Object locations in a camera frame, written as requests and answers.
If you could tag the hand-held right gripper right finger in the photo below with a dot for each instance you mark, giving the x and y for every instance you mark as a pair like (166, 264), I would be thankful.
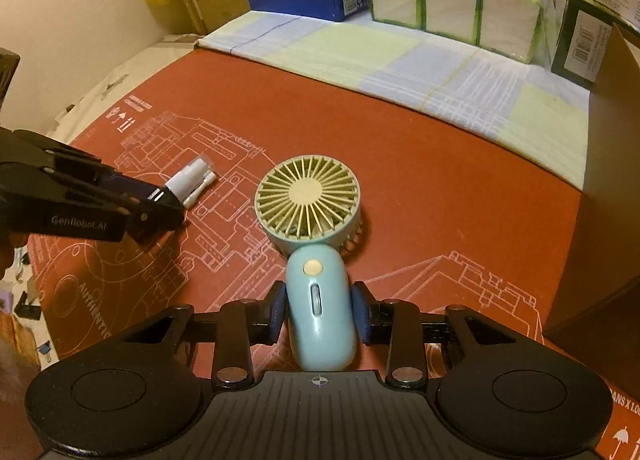
(361, 312)

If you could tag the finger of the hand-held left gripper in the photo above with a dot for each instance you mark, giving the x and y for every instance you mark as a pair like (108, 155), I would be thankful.
(155, 220)
(135, 186)

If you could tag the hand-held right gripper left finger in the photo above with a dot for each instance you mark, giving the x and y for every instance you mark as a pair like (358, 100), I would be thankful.
(276, 312)

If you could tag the light blue handheld fan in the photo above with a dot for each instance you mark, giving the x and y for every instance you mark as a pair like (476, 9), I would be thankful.
(320, 320)

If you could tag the black and white marker pen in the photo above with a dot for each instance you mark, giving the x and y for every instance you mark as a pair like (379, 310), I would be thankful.
(187, 180)

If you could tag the brown storage box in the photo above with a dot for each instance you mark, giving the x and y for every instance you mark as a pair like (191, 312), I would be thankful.
(600, 240)

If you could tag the printed bedsheet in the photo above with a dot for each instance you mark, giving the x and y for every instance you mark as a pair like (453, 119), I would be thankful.
(100, 85)

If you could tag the red printed cardboard sheet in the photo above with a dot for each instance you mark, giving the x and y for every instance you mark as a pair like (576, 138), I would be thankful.
(450, 190)

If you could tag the checked pastel cloth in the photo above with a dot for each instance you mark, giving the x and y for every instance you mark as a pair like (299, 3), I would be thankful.
(400, 65)

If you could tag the green tissue multipack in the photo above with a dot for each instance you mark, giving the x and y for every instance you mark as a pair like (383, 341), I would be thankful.
(450, 5)

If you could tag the dark green carton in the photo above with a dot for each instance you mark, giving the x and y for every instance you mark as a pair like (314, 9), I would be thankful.
(580, 45)

